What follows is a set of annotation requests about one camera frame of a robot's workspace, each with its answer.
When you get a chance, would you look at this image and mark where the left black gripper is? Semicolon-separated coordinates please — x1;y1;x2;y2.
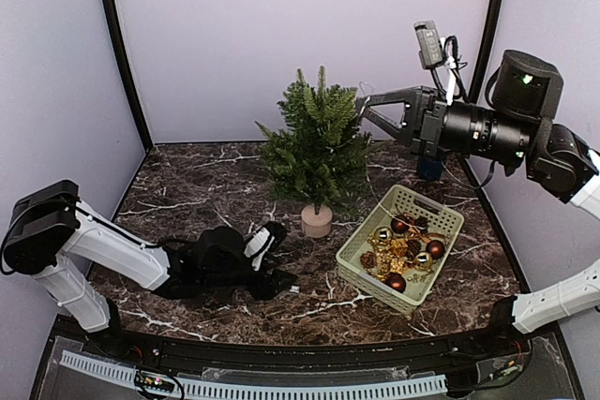
201;255;298;301

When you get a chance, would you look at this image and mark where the small green christmas tree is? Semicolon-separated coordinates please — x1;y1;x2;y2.
256;67;371;215

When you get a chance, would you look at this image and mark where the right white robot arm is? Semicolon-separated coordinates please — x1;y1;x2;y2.
355;50;599;217

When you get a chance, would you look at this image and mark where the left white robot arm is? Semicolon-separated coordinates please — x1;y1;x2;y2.
1;180;296;359

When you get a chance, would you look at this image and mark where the round wooden tree base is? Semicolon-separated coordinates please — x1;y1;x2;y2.
301;204;333;239

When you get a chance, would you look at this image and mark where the dark blue mug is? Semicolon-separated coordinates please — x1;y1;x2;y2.
416;157;444;182

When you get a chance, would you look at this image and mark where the brown pine cone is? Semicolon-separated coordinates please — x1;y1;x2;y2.
360;252;377;270

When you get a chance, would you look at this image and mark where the brown bauble back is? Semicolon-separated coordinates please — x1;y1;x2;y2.
390;215;411;234

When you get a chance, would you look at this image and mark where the brown bauble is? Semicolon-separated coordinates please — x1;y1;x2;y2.
426;240;446;260
385;273;407;293
390;215;411;234

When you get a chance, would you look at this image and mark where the gold bauble left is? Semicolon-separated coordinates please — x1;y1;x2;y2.
373;227;394;244

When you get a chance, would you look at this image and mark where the gold bauble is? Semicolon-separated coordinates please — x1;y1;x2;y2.
413;251;433;271
373;227;394;244

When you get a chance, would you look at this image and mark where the pale green plastic basket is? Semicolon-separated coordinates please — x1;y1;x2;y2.
336;185;464;317

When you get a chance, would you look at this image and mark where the brown bauble front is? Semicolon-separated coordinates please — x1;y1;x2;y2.
385;273;407;293

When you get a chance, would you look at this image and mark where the gold gift box ornament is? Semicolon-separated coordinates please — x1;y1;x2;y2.
375;252;405;280

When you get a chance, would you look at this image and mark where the brown bauble right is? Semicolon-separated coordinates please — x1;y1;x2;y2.
426;240;446;260

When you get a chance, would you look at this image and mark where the gold bauble right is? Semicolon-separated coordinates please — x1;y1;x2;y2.
413;251;433;271

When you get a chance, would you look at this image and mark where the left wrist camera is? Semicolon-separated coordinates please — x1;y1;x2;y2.
244;221;287;272

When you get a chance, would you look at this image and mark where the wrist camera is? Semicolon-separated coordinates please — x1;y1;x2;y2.
244;221;287;272
413;21;444;69

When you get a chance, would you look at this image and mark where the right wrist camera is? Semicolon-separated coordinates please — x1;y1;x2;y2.
413;21;444;69

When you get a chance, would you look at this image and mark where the white cable duct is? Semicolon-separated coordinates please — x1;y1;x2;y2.
59;350;448;399

